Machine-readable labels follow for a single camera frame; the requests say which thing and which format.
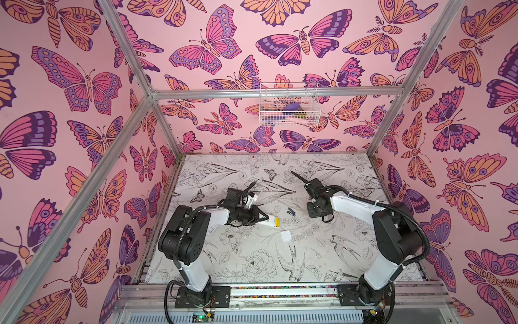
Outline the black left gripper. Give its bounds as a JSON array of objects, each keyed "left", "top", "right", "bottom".
[{"left": 233, "top": 205, "right": 269, "bottom": 226}]

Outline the small white remote control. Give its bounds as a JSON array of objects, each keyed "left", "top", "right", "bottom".
[{"left": 258, "top": 216, "right": 280, "bottom": 228}]

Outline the white battery cover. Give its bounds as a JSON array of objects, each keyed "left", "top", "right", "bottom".
[{"left": 280, "top": 230, "right": 293, "bottom": 242}]

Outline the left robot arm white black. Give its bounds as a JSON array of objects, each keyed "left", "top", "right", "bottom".
[{"left": 157, "top": 182, "right": 269, "bottom": 305}]

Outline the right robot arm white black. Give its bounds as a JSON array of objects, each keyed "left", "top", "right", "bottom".
[{"left": 304, "top": 178, "right": 430, "bottom": 305}]

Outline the purple item in basket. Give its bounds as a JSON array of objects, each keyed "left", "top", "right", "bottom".
[{"left": 283, "top": 102, "right": 304, "bottom": 113}]

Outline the green circuit board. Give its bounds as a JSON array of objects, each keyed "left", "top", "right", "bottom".
[{"left": 192, "top": 312, "right": 214, "bottom": 323}]

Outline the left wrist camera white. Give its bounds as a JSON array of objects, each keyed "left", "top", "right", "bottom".
[{"left": 244, "top": 193, "right": 258, "bottom": 209}]

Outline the white wire basket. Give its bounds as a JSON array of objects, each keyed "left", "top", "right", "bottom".
[{"left": 258, "top": 86, "right": 321, "bottom": 128}]

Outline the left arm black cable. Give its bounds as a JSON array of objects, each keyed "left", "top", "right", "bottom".
[{"left": 163, "top": 181, "right": 258, "bottom": 324}]

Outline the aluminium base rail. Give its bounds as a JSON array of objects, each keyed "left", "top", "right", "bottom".
[{"left": 113, "top": 282, "right": 463, "bottom": 323}]

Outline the aluminium cage frame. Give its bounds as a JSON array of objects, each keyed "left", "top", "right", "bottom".
[{"left": 1, "top": 1, "right": 461, "bottom": 323}]

